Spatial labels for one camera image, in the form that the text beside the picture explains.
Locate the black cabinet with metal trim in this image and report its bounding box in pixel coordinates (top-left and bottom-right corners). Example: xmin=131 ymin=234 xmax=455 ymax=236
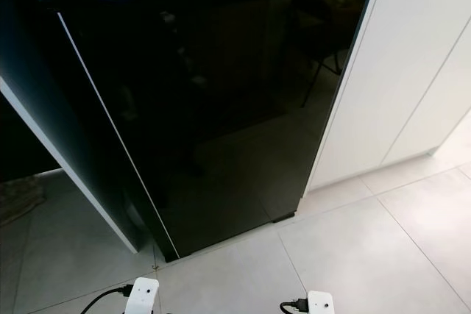
xmin=0 ymin=93 xmax=71 ymax=182

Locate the patterned floor mat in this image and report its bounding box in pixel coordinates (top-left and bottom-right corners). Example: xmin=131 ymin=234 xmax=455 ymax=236
xmin=0 ymin=178 xmax=45 ymax=226

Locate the white cabinet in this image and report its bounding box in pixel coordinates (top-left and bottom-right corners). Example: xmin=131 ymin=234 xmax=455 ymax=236
xmin=305 ymin=0 xmax=471 ymax=191

